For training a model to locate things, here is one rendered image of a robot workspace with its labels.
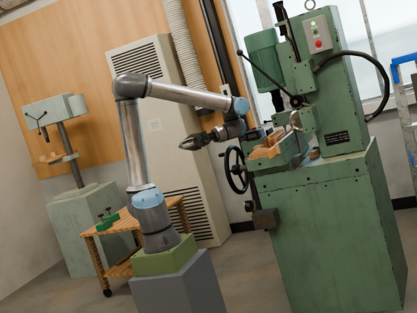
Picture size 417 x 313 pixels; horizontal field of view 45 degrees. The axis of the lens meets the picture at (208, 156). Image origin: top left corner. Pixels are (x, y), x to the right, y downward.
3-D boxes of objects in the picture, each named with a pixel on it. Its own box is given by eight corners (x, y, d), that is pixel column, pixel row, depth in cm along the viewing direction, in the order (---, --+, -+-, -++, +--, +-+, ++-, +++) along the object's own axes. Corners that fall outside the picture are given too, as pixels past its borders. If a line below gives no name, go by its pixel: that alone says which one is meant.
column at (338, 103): (330, 148, 276) (296, 18, 266) (371, 140, 266) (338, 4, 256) (321, 159, 257) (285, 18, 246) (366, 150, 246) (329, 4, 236)
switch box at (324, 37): (313, 53, 245) (304, 21, 243) (333, 48, 240) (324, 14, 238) (310, 54, 240) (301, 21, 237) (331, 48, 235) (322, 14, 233)
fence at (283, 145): (308, 128, 301) (306, 119, 300) (311, 128, 300) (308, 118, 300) (280, 153, 248) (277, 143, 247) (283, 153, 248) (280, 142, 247)
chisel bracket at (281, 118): (278, 128, 277) (273, 113, 276) (302, 122, 271) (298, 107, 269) (273, 131, 271) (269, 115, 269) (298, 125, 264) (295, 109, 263)
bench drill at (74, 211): (95, 257, 498) (43, 102, 475) (148, 249, 472) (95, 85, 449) (66, 279, 454) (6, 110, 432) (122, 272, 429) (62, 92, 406)
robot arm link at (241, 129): (237, 117, 279) (242, 135, 280) (217, 123, 275) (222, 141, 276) (244, 117, 270) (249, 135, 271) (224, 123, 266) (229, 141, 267)
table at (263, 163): (266, 147, 315) (264, 138, 314) (313, 137, 302) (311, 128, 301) (231, 175, 262) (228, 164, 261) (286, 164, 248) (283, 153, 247)
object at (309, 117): (308, 130, 256) (301, 107, 254) (321, 127, 252) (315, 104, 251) (303, 134, 247) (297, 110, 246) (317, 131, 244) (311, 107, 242)
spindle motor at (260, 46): (264, 91, 280) (249, 36, 276) (294, 83, 272) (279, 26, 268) (254, 95, 265) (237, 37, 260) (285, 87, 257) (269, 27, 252)
